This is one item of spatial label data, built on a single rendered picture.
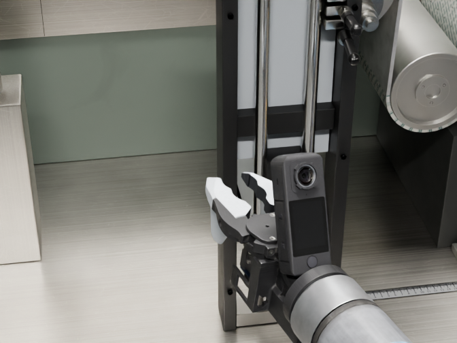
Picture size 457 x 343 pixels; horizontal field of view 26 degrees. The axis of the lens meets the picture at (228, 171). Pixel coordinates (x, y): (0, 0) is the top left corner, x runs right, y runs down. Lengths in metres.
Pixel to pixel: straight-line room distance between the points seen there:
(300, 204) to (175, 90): 0.78
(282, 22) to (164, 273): 0.47
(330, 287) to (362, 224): 0.68
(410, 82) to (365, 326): 0.57
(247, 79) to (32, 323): 0.47
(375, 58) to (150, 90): 0.44
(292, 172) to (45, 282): 0.64
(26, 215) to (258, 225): 0.56
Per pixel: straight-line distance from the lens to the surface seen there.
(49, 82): 1.65
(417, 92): 1.38
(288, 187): 0.92
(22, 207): 1.46
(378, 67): 1.40
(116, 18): 1.60
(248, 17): 1.15
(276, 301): 0.98
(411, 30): 1.41
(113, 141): 1.71
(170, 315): 1.40
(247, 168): 1.52
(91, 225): 1.57
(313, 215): 0.93
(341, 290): 0.90
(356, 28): 1.09
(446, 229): 1.53
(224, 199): 1.02
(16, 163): 1.42
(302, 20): 1.17
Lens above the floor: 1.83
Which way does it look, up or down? 34 degrees down
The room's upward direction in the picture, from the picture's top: straight up
